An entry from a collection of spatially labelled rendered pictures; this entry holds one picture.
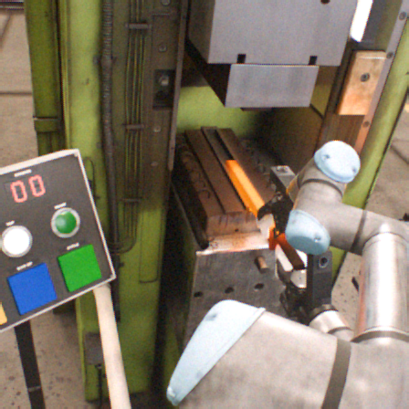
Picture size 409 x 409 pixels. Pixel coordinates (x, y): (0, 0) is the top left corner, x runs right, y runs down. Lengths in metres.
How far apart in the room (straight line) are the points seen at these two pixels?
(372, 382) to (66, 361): 1.72
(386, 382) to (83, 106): 0.86
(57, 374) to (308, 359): 1.66
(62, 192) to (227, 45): 0.43
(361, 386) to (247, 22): 0.70
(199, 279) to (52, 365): 1.00
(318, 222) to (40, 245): 0.51
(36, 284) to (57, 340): 1.20
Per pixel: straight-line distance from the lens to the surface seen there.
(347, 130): 1.38
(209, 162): 1.35
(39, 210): 0.93
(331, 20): 1.04
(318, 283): 0.94
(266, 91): 1.03
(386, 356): 0.49
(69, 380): 2.02
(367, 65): 1.28
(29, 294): 0.94
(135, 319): 1.60
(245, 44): 0.97
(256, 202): 1.18
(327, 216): 0.79
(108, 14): 1.02
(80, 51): 1.06
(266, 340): 0.45
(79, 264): 0.97
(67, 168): 0.95
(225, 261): 1.20
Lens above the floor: 1.69
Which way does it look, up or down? 36 degrees down
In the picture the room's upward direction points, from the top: 8 degrees clockwise
